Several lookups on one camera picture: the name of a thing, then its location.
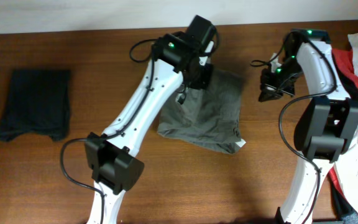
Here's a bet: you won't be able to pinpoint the grey shorts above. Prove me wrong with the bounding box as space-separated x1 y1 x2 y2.
157 68 246 154

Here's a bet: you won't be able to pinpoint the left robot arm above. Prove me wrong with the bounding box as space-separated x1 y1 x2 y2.
85 32 219 223

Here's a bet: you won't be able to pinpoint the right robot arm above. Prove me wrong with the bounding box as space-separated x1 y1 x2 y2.
252 29 358 223

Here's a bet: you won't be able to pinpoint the black garment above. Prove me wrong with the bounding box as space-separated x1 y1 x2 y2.
332 49 358 100

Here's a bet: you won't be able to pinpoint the folded dark green garment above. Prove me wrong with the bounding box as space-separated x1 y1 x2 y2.
0 69 71 142

